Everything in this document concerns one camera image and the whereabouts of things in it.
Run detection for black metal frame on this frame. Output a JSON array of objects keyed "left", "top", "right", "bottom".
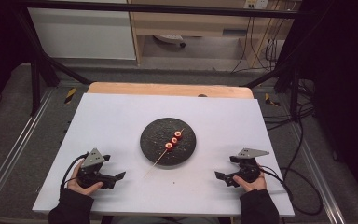
[{"left": 12, "top": 0, "right": 317, "bottom": 120}]

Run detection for light wooden desk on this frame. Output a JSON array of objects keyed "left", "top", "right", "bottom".
[{"left": 127, "top": 0, "right": 296, "bottom": 68}]

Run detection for aluminium floor rail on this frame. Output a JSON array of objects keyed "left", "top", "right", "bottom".
[
  {"left": 0, "top": 88, "right": 56, "bottom": 214},
  {"left": 290, "top": 122, "right": 347, "bottom": 224}
]

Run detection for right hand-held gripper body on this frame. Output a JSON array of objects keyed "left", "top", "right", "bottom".
[{"left": 229, "top": 147, "right": 270, "bottom": 188}]

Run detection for white board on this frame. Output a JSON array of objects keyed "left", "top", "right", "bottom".
[{"left": 32, "top": 92, "right": 296, "bottom": 217}]

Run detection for wooden table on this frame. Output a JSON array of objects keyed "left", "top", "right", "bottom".
[{"left": 87, "top": 81, "right": 255, "bottom": 100}]

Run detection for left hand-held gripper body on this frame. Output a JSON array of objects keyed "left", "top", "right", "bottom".
[{"left": 76, "top": 147, "right": 117, "bottom": 189}]

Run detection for wooden skewer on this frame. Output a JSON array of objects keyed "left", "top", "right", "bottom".
[{"left": 142, "top": 128, "right": 186, "bottom": 179}]

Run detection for white power strip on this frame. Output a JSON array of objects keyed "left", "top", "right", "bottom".
[{"left": 243, "top": 0, "right": 270, "bottom": 10}]

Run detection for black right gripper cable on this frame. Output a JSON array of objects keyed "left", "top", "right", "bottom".
[{"left": 258, "top": 164, "right": 324, "bottom": 217}]

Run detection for hanging desk cables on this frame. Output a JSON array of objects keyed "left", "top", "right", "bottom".
[{"left": 230, "top": 8, "right": 282, "bottom": 75}]

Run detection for bundle of black floor cables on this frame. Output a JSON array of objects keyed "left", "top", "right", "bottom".
[{"left": 262, "top": 78, "right": 316, "bottom": 132}]

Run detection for black speckled round plate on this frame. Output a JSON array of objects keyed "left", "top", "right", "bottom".
[{"left": 139, "top": 117, "right": 198, "bottom": 168}]

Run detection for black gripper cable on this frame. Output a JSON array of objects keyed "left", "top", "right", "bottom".
[
  {"left": 59, "top": 151, "right": 90, "bottom": 191},
  {"left": 258, "top": 164, "right": 324, "bottom": 217}
]

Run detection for chair base with caster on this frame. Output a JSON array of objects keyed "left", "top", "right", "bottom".
[{"left": 152, "top": 34, "right": 187, "bottom": 49}]

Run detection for white cabinet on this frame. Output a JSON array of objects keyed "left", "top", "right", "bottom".
[{"left": 27, "top": 0, "right": 137, "bottom": 61}]

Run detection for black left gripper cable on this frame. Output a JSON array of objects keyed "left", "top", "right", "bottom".
[{"left": 59, "top": 151, "right": 90, "bottom": 191}]

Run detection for person's left hand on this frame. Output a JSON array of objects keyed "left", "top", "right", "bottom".
[{"left": 66, "top": 159, "right": 104, "bottom": 197}]

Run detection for person's right hand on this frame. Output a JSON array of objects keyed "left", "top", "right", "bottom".
[{"left": 232, "top": 170, "right": 268, "bottom": 193}]

